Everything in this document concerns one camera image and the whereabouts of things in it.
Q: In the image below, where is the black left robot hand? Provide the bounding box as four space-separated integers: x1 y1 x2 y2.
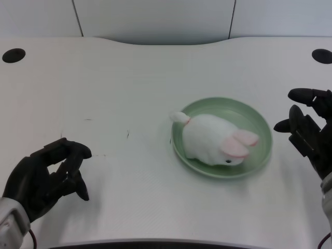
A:
2 137 92 224

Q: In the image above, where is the white rabbit plush doll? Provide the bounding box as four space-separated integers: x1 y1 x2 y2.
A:
169 110 259 166

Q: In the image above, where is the red-black arm cable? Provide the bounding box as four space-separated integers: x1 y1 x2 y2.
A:
316 231 332 249
27 228 37 249

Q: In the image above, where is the red-black left arm cable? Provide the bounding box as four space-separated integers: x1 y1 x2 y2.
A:
27 228 37 249

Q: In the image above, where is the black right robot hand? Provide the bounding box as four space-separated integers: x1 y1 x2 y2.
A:
273 88 332 180

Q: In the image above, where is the green round plate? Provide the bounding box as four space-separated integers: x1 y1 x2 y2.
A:
171 96 273 180

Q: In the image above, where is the red-black right arm cable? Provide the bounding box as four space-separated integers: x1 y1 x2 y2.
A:
316 231 332 249

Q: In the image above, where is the black table cable grommet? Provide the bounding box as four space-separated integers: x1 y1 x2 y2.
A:
2 48 26 63
311 48 332 64

